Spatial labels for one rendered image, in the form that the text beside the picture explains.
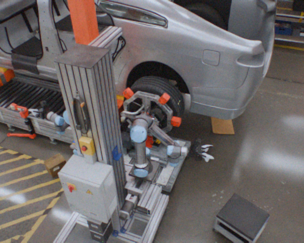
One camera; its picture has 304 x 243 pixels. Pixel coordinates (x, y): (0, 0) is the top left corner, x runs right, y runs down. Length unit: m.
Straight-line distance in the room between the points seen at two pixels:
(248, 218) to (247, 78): 1.34
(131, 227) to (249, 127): 2.32
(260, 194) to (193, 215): 0.85
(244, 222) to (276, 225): 0.58
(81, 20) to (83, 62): 1.01
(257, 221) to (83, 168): 1.72
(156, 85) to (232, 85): 0.77
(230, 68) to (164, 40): 0.70
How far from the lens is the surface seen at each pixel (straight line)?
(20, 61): 4.44
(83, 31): 2.78
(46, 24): 3.83
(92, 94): 1.81
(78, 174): 2.19
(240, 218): 3.05
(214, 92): 3.17
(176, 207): 3.43
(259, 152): 4.16
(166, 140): 2.35
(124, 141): 3.59
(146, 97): 3.00
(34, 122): 4.23
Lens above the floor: 2.87
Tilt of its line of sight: 41 degrees down
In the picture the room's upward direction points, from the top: 1 degrees counter-clockwise
